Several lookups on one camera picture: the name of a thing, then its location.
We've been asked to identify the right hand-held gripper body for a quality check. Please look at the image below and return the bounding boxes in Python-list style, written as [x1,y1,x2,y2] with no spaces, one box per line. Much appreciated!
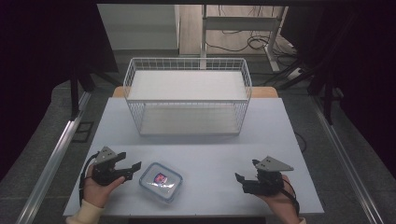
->
[242,155,295,197]

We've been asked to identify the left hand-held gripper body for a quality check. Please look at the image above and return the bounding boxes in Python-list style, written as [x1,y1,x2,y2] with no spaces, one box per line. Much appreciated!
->
[91,146,134,188]

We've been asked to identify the clear plastic lidded food container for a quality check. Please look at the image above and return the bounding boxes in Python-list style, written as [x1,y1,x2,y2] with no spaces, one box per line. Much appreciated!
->
[138,161,184,203]

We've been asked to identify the white wire basket rack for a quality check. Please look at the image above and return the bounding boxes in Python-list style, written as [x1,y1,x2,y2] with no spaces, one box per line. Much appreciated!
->
[122,57,253,137]

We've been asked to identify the person's left hand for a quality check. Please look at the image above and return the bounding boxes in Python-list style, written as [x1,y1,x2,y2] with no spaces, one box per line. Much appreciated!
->
[82,163,126,209]

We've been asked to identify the person's right hand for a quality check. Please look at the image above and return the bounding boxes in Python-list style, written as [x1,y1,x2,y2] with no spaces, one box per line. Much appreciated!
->
[259,174,301,224]

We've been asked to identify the black metal stand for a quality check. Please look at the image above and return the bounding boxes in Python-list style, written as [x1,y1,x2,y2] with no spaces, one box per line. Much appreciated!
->
[306,71,345,126]
[68,66,96,121]

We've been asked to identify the white power strip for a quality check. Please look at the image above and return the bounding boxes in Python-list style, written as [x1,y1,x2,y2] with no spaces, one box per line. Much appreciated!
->
[285,66,304,81]

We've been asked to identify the black curtain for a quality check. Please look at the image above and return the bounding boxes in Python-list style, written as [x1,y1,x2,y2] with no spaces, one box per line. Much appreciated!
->
[279,4,396,172]
[0,0,120,183]

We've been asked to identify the white cabinet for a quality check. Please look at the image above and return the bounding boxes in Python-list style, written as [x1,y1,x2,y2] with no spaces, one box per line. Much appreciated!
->
[96,3,181,51]

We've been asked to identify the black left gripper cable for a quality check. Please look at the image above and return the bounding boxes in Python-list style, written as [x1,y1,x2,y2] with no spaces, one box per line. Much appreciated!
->
[78,151,101,208]

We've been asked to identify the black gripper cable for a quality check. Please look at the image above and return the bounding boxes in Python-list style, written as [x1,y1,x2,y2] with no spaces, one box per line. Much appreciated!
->
[78,151,101,208]
[281,178,302,217]

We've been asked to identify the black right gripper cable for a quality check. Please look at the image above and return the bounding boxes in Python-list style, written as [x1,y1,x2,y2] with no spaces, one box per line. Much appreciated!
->
[281,178,302,217]

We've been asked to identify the black square floor frame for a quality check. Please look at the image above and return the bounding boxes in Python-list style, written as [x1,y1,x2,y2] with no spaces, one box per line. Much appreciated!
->
[71,120,95,144]

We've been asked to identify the thin black floor cable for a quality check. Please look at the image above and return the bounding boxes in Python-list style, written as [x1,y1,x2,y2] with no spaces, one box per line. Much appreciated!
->
[293,132,308,154]

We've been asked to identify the aluminium rail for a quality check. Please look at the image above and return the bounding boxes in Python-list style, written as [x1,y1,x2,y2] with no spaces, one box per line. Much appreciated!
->
[14,91,93,224]
[310,92,386,224]

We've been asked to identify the black floor cables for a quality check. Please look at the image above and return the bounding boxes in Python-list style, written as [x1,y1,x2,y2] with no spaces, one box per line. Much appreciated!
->
[205,5,298,58]

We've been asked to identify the white metal desk frame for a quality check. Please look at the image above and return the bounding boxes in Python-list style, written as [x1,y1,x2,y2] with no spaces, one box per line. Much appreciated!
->
[200,4,290,73]

